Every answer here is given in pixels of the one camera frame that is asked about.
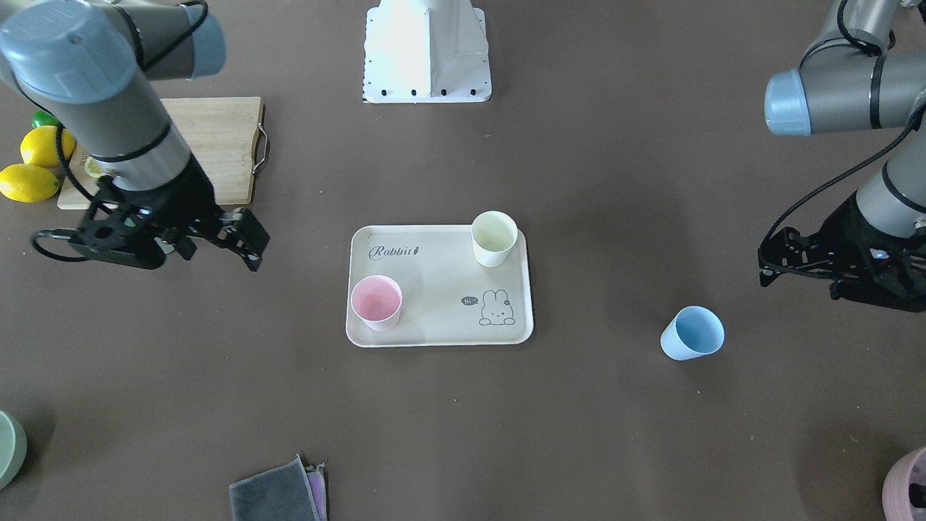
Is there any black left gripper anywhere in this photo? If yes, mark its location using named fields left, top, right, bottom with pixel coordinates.
left=758, top=197, right=925, bottom=313

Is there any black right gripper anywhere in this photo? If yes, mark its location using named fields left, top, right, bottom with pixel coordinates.
left=30, top=157, right=269, bottom=271

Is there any blue cup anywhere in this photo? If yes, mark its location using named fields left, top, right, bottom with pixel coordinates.
left=659, top=305, right=726, bottom=360

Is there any pink cup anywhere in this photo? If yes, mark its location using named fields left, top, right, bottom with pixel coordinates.
left=350, top=274, right=404, bottom=331

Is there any cream cup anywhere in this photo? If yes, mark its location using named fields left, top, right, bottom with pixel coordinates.
left=472, top=211, right=519, bottom=268

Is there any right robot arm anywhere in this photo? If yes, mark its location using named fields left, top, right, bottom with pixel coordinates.
left=2, top=1, right=269, bottom=271

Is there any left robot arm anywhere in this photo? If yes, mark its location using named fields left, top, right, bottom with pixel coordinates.
left=757, top=1, right=925, bottom=313

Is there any cream rabbit tray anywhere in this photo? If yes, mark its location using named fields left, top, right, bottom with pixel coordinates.
left=345, top=224, right=535, bottom=347

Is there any wooden cutting board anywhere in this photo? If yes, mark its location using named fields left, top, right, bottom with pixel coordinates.
left=57, top=98, right=266, bottom=210

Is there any whole lemon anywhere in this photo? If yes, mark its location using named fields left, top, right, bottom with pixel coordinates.
left=1, top=163, right=60, bottom=203
left=20, top=125, right=76, bottom=169

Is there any green lime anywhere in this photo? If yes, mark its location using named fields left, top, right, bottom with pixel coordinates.
left=32, top=110, right=65, bottom=129

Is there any pink bowl with ice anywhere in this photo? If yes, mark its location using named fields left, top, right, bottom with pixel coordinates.
left=882, top=447, right=925, bottom=520

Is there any grey folded cloth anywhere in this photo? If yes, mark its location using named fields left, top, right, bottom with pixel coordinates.
left=229, top=457, right=328, bottom=520

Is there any green bowl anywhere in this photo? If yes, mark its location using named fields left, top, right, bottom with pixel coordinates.
left=0, top=411, right=27, bottom=489

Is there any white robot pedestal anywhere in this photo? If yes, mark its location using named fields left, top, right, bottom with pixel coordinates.
left=362, top=1, right=493, bottom=103

